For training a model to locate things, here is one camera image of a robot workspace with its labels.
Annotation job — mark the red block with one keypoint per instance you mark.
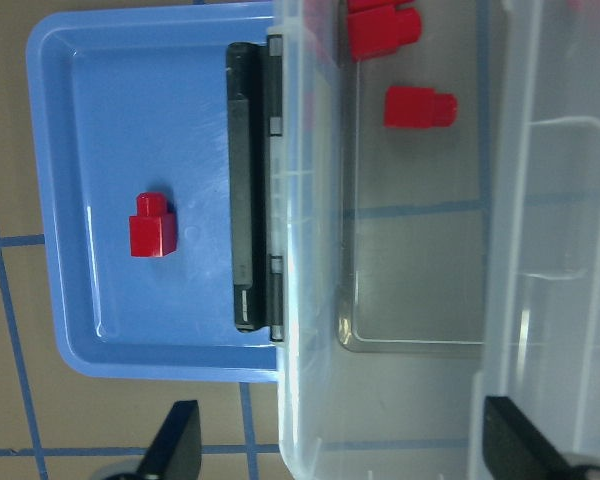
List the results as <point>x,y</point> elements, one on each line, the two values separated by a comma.
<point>418,108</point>
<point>382,31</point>
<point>355,6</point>
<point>153,229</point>

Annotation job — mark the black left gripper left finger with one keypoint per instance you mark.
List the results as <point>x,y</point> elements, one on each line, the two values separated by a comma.
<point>175,452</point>

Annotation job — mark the blue plastic tray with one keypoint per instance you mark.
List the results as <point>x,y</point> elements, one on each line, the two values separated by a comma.
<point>124,102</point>

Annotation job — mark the clear plastic box lid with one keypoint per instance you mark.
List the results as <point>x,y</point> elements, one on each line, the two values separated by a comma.
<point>542,321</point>

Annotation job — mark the black box latch handle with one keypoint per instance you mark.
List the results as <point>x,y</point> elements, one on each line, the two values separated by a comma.
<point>254,115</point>

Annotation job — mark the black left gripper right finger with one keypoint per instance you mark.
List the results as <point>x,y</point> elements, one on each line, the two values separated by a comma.
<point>513,448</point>

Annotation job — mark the clear plastic storage box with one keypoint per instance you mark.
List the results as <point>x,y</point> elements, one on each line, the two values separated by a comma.
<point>386,234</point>

